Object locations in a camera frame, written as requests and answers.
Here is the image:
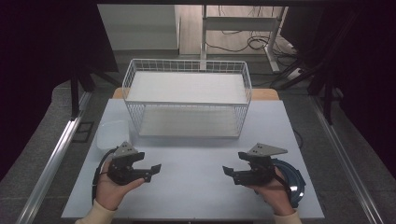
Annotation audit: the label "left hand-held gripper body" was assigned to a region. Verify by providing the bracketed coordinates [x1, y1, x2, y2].
[106, 141, 146, 187]

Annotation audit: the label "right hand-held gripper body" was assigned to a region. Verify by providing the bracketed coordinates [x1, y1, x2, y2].
[233, 142, 289, 187]

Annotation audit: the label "white rectangular container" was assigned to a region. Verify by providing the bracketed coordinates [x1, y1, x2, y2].
[95, 119, 131, 152]

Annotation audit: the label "white wire shelf rack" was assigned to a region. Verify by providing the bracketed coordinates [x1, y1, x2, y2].
[121, 58, 253, 140]

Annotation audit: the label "person's left hand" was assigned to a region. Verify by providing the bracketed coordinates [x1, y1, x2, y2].
[95, 161, 146, 212]

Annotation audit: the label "person's right hand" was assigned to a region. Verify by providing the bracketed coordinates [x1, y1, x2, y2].
[247, 167, 295, 217]

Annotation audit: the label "black metal stand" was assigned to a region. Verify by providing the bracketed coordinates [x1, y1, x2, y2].
[69, 65, 121, 121]
[270, 12, 362, 126]

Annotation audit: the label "white power strip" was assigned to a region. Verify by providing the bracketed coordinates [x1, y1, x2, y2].
[285, 66, 305, 82]

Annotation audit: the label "white cabinet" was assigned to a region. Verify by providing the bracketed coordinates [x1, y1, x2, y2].
[96, 3, 182, 52]

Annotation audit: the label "right hand-held gripper cable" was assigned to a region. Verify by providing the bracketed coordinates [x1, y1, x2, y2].
[270, 165, 294, 204]

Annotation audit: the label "hand-held gripper cable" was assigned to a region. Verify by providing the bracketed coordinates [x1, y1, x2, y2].
[270, 165, 294, 204]
[91, 147, 118, 205]

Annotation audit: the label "left hand-held gripper cable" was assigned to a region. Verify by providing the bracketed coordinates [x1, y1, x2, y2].
[91, 147, 118, 205]

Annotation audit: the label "black floor bracket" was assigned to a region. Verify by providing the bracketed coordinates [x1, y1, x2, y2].
[72, 120, 95, 144]

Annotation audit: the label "thin black cable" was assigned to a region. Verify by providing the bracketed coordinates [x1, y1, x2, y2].
[292, 128, 304, 150]

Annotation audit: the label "black floor cables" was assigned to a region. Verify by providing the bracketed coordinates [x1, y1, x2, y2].
[205, 5, 298, 61]

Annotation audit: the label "white desk frame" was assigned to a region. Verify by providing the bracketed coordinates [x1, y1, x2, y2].
[200, 4, 290, 75]

